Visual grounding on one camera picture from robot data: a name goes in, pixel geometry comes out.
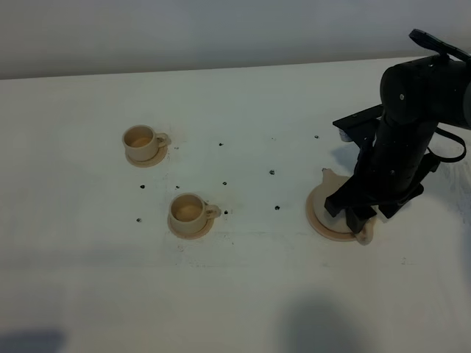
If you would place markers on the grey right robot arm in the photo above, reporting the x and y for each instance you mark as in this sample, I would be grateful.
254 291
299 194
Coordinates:
434 88

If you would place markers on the beige teacup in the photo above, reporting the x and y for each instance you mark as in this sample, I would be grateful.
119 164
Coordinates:
189 212
142 143

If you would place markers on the beige cup saucer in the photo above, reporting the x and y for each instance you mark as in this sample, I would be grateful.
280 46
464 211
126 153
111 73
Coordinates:
191 236
151 162

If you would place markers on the beige ceramic teapot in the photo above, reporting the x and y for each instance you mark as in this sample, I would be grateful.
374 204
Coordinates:
334 214

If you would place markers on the beige far cup saucer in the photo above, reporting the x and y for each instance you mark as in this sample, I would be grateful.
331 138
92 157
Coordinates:
151 162

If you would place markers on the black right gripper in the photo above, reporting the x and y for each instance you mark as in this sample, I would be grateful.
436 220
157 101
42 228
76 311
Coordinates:
389 168

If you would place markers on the beige near teacup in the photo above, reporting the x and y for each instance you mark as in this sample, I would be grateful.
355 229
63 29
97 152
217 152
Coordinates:
189 212

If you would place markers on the beige near cup saucer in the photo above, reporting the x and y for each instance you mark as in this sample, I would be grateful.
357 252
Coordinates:
191 236

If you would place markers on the beige far teacup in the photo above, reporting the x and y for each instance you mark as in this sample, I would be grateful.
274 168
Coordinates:
142 143

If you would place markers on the beige teapot saucer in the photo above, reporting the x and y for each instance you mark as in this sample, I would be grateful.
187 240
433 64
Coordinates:
319 227

